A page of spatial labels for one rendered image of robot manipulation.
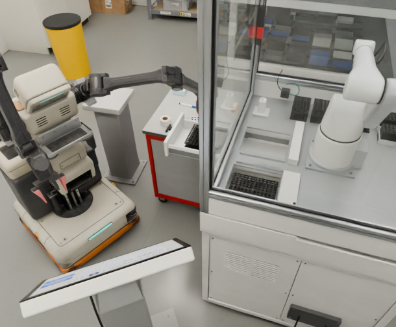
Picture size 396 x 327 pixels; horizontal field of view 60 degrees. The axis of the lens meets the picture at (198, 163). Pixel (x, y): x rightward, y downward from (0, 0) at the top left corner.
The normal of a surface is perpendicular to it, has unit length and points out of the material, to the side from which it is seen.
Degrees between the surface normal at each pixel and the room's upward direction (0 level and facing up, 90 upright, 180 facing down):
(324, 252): 90
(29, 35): 90
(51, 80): 42
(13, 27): 90
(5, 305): 0
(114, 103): 0
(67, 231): 0
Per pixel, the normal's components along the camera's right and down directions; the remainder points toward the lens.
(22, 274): -0.01, -0.71
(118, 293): 0.24, -0.04
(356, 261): -0.31, 0.67
